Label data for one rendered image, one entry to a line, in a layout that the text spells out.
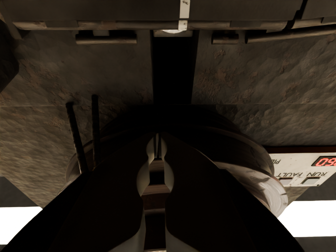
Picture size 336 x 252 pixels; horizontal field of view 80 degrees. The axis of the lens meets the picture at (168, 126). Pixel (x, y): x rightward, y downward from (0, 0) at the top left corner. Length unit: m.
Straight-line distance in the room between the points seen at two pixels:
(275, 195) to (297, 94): 0.18
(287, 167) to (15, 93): 0.62
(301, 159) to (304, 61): 0.34
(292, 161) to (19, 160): 0.71
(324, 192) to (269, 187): 9.21
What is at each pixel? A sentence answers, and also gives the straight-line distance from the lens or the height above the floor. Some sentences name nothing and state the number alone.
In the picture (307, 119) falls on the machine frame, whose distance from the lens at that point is 0.53.
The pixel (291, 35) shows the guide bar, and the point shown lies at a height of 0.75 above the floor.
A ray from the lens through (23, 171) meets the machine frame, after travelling 0.70.
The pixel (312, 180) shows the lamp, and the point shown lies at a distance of 0.75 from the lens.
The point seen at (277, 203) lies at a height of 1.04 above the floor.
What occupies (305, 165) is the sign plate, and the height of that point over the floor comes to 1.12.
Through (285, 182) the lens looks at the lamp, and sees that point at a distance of 0.71.
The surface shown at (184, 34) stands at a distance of 0.31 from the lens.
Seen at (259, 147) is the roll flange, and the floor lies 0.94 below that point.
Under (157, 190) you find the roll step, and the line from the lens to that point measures 0.31.
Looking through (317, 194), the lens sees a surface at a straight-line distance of 9.38.
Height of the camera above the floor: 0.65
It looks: 47 degrees up
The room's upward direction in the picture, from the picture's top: 179 degrees counter-clockwise
